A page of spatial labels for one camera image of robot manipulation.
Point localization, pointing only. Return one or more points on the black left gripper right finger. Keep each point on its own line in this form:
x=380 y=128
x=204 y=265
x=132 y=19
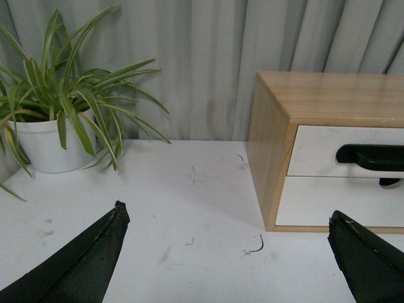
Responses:
x=372 y=267

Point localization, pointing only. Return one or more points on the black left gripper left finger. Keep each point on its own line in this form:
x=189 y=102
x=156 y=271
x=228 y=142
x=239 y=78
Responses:
x=81 y=270

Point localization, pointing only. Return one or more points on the white drawer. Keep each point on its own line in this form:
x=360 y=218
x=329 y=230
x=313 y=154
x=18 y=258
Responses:
x=315 y=148
x=310 y=201

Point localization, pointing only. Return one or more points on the wooden drawer cabinet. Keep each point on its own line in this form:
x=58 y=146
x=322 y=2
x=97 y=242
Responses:
x=283 y=101

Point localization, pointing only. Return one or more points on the white plant pot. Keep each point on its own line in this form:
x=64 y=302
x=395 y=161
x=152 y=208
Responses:
x=41 y=144

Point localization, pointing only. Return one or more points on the green spider plant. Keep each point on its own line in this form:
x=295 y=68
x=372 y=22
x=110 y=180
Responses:
x=52 y=89

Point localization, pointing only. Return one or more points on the grey curtain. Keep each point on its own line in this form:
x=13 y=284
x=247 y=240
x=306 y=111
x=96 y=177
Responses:
x=204 y=55

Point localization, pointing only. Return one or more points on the black lower drawer handle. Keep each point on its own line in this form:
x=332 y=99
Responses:
x=390 y=183

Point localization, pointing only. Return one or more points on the black drawer handle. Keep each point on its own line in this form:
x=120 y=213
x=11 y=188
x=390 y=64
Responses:
x=387 y=158
x=390 y=183

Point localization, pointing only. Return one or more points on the black upper drawer handle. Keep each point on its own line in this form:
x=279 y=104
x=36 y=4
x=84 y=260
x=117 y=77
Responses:
x=387 y=158

